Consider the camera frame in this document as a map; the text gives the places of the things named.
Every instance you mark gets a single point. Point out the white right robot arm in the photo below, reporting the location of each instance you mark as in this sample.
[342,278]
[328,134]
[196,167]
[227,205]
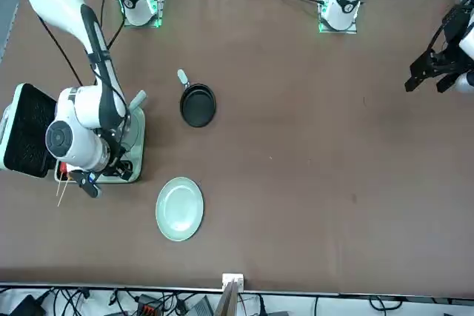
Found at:
[52,5]

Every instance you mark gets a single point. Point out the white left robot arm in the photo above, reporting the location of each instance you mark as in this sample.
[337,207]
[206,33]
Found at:
[342,1]

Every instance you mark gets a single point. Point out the white corner bracket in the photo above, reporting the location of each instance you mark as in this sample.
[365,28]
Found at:
[233,279]

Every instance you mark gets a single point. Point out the glass pot lid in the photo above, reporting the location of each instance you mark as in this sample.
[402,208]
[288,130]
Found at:
[135,131]

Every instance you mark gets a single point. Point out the orange food bamboo skewer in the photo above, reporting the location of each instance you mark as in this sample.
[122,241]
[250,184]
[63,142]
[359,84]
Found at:
[63,167]
[59,188]

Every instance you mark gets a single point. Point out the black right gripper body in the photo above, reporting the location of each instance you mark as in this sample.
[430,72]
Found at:
[118,164]

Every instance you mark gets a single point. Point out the large black power brick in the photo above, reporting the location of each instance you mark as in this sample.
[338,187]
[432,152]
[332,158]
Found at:
[24,305]

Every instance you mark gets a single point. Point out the orange black adapter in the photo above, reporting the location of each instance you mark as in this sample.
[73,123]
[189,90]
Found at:
[148,303]

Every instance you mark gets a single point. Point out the pale green steel pot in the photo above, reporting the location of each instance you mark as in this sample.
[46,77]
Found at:
[137,99]

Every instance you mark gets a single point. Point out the pale green multifunctional cooking machine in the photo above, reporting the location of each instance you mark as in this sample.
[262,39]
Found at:
[26,127]

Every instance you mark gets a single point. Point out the pale green round plate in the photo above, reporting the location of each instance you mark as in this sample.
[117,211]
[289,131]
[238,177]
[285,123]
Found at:
[179,208]

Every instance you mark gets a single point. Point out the aluminium frame post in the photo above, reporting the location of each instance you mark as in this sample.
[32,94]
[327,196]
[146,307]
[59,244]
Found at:
[227,301]

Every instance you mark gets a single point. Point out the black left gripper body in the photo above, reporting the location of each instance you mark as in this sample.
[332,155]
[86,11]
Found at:
[455,27]

